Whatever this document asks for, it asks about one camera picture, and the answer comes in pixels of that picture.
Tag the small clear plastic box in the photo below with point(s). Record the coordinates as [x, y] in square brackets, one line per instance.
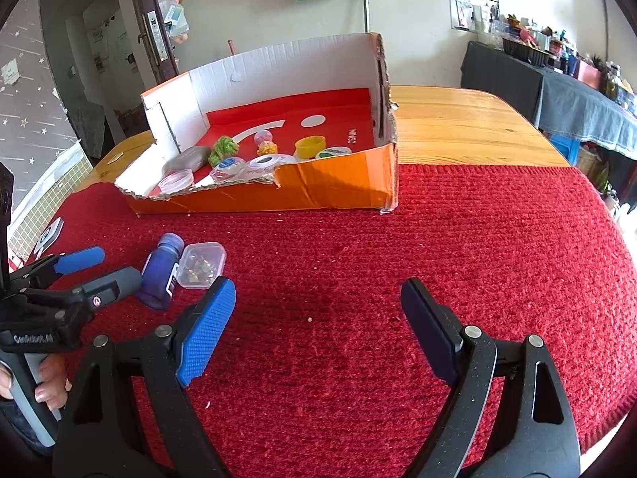
[201, 265]

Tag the orange cardboard box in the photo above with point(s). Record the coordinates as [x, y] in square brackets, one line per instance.
[328, 181]

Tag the pink round toy camera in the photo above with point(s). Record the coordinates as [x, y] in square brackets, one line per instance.
[268, 162]

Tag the yellow plastic lid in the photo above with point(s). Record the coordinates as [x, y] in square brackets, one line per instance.
[309, 147]

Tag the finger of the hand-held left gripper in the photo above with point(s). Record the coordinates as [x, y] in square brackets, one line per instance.
[79, 259]
[119, 281]

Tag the brown door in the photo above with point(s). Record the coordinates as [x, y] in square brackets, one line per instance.
[152, 20]

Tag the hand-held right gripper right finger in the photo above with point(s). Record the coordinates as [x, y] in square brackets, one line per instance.
[430, 323]

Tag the green and white lid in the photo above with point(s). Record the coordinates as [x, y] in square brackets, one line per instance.
[334, 152]

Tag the metal pole orange cap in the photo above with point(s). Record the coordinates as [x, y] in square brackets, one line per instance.
[366, 2]

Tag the person's left hand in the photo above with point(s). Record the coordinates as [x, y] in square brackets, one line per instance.
[52, 383]

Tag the clear blue-label container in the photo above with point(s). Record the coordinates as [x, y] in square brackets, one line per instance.
[230, 169]

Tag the green toy figure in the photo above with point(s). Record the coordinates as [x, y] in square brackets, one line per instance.
[223, 149]

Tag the small pink clear dish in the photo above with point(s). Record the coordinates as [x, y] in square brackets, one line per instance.
[176, 181]

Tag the clutter of small items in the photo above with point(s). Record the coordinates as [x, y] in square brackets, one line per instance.
[567, 55]

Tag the pink dotted doll figure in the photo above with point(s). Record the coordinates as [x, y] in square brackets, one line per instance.
[266, 143]

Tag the black tray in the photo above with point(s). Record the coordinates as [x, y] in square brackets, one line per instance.
[527, 54]

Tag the red knitted blanket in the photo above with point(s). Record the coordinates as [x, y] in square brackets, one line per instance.
[398, 269]

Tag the side table with dark cloth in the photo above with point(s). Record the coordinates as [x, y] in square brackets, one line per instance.
[567, 94]

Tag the brown pouch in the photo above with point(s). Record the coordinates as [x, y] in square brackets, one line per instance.
[186, 159]

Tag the starry grey curtain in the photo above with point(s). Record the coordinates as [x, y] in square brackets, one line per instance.
[27, 94]

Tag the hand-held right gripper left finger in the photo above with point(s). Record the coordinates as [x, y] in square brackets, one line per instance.
[206, 331]

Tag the blue bottle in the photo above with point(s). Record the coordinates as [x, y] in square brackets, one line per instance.
[158, 271]

